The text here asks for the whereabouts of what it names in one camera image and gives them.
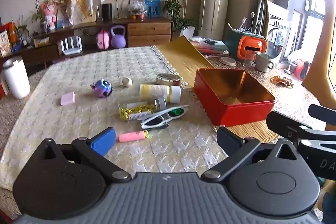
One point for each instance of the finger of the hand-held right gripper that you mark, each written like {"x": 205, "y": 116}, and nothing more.
{"x": 283, "y": 123}
{"x": 323, "y": 111}

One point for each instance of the white ball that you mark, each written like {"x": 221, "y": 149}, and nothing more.
{"x": 127, "y": 81}

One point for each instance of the green pen holder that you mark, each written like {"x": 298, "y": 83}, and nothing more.
{"x": 231, "y": 41}

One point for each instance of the pale green mug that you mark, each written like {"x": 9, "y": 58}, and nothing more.
{"x": 262, "y": 64}

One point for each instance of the red tin box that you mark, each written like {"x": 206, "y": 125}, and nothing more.
{"x": 231, "y": 113}

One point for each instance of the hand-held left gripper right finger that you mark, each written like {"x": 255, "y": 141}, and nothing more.
{"x": 228, "y": 138}

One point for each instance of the white printed box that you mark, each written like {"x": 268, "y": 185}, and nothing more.
{"x": 5, "y": 44}

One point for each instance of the white round lid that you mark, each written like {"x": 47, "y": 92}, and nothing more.
{"x": 227, "y": 61}

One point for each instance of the white bottle with yellow bands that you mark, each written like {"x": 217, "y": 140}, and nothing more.
{"x": 160, "y": 91}

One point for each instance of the blue box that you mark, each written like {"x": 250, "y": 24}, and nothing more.
{"x": 152, "y": 7}

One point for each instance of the orange snack wrapper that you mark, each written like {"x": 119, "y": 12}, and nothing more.
{"x": 282, "y": 81}

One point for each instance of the small plant in vase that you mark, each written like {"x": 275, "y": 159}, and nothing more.
{"x": 42, "y": 22}

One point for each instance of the pink toy suitcase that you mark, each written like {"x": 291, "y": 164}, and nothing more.
{"x": 103, "y": 41}

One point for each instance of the orange tissue box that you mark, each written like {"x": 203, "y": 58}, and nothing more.
{"x": 249, "y": 43}

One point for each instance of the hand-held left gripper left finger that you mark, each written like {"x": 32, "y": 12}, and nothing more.
{"x": 102, "y": 141}

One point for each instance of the round tin with gold lid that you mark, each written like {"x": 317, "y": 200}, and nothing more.
{"x": 168, "y": 78}

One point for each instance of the white router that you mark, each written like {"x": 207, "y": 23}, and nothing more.
{"x": 69, "y": 49}

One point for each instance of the stack of plastic folders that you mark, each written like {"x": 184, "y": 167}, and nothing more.
{"x": 210, "y": 47}

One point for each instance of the pink eraser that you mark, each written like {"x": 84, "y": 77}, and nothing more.
{"x": 67, "y": 98}

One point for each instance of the pink highlighter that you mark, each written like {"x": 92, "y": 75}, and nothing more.
{"x": 131, "y": 136}

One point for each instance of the wooden cabinet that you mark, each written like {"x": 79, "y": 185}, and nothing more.
{"x": 149, "y": 29}

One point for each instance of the white sunglasses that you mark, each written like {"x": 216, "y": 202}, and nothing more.
{"x": 175, "y": 112}

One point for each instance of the clear plastic bag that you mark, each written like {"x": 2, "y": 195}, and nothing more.
{"x": 137, "y": 10}

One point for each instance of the cream quilted table cover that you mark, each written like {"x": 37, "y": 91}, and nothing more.
{"x": 78, "y": 121}

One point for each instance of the pink doll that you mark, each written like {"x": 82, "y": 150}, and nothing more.
{"x": 50, "y": 14}

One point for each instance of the purple kettlebell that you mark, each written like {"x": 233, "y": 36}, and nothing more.
{"x": 118, "y": 40}

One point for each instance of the washing machine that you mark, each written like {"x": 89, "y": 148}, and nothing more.
{"x": 278, "y": 37}

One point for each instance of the yellow wood-grain mat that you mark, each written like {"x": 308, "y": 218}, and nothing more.
{"x": 183, "y": 61}

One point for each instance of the black speaker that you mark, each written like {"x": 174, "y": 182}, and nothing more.
{"x": 106, "y": 12}

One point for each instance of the purple toy figure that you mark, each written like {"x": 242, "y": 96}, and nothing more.
{"x": 101, "y": 87}

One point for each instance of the clear glass tumbler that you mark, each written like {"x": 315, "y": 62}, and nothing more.
{"x": 248, "y": 60}

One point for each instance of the white thermos jug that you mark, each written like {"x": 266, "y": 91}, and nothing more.
{"x": 15, "y": 79}

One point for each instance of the glass jar of gold pieces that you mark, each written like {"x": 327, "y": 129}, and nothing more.
{"x": 136, "y": 109}

